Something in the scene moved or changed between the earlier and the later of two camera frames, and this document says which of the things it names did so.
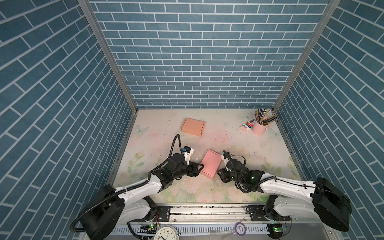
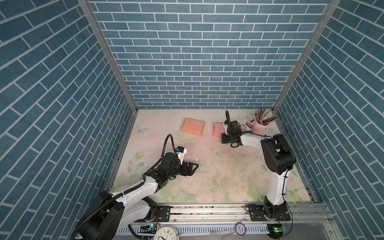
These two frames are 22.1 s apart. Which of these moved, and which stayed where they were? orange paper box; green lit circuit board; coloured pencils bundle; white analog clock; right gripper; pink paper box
Moved: right gripper; pink paper box
Stayed: coloured pencils bundle; white analog clock; orange paper box; green lit circuit board
